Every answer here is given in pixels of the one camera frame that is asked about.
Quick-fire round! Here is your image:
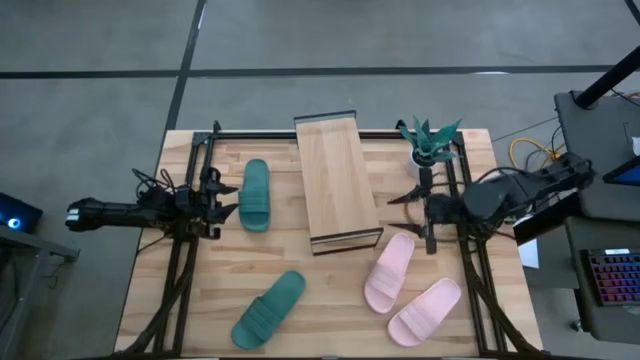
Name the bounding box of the pink rubber slide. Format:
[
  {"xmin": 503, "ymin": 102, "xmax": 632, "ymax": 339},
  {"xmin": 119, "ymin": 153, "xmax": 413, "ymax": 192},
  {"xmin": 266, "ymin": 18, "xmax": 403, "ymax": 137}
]
[
  {"xmin": 363, "ymin": 232, "xmax": 416, "ymax": 315},
  {"xmin": 386, "ymin": 277, "xmax": 463, "ymax": 348}
]

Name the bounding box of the white plant pot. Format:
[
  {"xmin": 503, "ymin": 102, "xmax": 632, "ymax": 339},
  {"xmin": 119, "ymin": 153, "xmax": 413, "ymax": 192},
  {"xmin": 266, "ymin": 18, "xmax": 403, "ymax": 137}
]
[{"xmin": 405, "ymin": 149, "xmax": 439, "ymax": 180}]

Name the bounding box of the black beam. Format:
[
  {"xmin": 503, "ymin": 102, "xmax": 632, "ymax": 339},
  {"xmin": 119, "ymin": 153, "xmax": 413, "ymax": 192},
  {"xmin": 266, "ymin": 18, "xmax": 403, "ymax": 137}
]
[{"xmin": 512, "ymin": 192, "xmax": 584, "ymax": 246}]

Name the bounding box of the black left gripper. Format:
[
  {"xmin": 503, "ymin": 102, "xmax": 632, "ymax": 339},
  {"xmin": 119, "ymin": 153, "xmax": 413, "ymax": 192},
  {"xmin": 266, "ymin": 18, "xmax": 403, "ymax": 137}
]
[{"xmin": 172, "ymin": 167, "xmax": 240, "ymax": 240}]

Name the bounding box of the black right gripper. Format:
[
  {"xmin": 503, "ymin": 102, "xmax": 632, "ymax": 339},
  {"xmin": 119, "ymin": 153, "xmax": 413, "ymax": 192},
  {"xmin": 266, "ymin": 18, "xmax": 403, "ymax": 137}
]
[{"xmin": 387, "ymin": 167, "xmax": 469, "ymax": 255}]

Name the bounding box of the black aluminium table frame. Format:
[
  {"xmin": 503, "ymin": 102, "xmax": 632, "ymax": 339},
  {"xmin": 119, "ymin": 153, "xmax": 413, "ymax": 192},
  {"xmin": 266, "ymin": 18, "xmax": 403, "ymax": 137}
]
[{"xmin": 114, "ymin": 119, "xmax": 541, "ymax": 359}]

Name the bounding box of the backlit rainbow keyboard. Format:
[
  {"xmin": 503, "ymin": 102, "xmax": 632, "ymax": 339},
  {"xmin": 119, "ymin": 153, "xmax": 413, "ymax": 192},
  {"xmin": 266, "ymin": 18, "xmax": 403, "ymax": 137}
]
[{"xmin": 587, "ymin": 248, "xmax": 640, "ymax": 307}]

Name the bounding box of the black pole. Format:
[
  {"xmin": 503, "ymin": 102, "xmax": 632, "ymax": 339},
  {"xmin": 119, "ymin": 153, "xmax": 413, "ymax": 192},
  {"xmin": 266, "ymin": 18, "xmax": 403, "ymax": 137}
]
[{"xmin": 573, "ymin": 44, "xmax": 640, "ymax": 110}]

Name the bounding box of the green spiky plant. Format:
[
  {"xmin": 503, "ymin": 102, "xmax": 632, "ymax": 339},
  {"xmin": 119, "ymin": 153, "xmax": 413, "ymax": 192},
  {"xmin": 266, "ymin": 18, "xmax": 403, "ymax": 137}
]
[{"xmin": 398, "ymin": 115, "xmax": 463, "ymax": 168}]

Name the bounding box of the white paper sheet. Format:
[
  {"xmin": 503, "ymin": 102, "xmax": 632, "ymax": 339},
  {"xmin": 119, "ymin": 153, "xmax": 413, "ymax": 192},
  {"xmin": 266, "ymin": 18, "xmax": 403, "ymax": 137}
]
[{"xmin": 517, "ymin": 238, "xmax": 541, "ymax": 270}]

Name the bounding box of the laptop with blue screen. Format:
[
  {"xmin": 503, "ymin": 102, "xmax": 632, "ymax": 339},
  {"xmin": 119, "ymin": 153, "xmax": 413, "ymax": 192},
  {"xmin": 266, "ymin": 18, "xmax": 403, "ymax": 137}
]
[{"xmin": 602, "ymin": 154, "xmax": 640, "ymax": 187}]

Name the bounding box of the grey metal stand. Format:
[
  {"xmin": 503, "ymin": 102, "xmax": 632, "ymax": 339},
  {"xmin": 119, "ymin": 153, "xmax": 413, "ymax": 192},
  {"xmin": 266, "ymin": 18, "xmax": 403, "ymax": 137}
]
[{"xmin": 0, "ymin": 224, "xmax": 81, "ymax": 360}]

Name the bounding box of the yellow cable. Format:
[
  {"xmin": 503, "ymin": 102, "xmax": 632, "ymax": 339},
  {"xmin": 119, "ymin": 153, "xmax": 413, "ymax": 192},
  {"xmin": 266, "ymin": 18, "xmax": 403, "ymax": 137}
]
[{"xmin": 508, "ymin": 137, "xmax": 569, "ymax": 174}]

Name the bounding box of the black device with blue light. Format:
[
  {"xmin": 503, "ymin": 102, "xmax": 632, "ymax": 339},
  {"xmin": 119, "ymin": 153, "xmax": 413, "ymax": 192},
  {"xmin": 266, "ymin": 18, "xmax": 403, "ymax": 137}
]
[{"xmin": 0, "ymin": 192, "xmax": 44, "ymax": 234}]

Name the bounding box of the wooden shelf with black frame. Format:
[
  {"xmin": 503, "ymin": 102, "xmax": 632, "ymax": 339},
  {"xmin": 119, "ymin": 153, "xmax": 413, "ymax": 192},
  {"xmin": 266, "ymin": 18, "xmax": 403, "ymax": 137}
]
[{"xmin": 293, "ymin": 109, "xmax": 385, "ymax": 257}]

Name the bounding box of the grey desk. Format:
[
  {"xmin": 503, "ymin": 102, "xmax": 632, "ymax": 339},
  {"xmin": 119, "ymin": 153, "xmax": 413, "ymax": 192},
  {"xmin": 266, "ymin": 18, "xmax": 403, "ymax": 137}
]
[{"xmin": 553, "ymin": 89, "xmax": 640, "ymax": 346}]

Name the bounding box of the green rubber slide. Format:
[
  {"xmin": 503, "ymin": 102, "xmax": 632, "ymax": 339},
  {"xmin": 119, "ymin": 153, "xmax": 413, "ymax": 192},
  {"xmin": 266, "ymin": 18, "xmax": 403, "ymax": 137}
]
[
  {"xmin": 237, "ymin": 158, "xmax": 272, "ymax": 233},
  {"xmin": 230, "ymin": 270, "xmax": 307, "ymax": 351}
]

